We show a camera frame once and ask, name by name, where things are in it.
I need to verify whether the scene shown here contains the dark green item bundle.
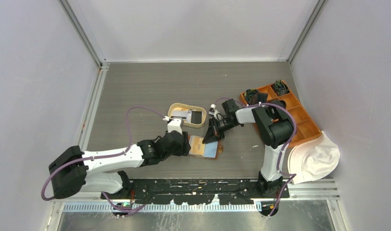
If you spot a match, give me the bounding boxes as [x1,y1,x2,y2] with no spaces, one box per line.
[271,80,290,96]

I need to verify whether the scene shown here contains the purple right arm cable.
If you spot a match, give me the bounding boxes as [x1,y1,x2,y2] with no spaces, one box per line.
[214,97,298,179]

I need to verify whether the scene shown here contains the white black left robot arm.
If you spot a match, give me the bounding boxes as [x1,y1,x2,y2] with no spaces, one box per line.
[41,131,190,201]

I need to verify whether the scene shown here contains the white bucket hat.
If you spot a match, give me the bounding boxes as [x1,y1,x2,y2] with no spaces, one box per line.
[287,131,341,185]

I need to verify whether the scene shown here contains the black card in tray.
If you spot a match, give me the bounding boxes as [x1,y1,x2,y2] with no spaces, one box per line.
[191,111,203,124]

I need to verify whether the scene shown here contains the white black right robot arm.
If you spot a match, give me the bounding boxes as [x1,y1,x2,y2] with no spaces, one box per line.
[202,99,296,198]

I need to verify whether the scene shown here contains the brown leather card holder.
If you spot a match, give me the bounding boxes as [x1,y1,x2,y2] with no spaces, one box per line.
[189,135,223,159]

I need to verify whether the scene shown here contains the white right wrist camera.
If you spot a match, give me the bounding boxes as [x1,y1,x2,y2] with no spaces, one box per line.
[208,104,223,120]

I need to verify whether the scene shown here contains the white cards in tray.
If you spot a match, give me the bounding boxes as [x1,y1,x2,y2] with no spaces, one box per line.
[171,110,192,123]

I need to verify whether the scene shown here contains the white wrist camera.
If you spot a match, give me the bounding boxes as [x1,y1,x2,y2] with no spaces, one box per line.
[167,117,183,134]
[208,104,223,120]

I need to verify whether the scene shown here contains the gold card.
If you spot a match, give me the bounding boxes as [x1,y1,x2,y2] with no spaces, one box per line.
[189,135,205,156]

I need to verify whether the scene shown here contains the orange compartment organizer box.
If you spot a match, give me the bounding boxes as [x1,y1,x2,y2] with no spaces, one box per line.
[239,81,321,149]

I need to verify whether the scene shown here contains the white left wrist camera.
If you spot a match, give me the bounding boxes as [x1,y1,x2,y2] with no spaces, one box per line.
[167,117,183,134]

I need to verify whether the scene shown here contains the cream oval tray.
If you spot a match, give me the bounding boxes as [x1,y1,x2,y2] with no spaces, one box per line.
[168,103,207,128]

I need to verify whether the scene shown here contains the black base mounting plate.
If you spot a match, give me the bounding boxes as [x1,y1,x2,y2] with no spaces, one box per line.
[106,179,290,205]

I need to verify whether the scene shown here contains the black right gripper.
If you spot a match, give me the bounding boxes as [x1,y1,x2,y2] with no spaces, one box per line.
[202,117,236,145]

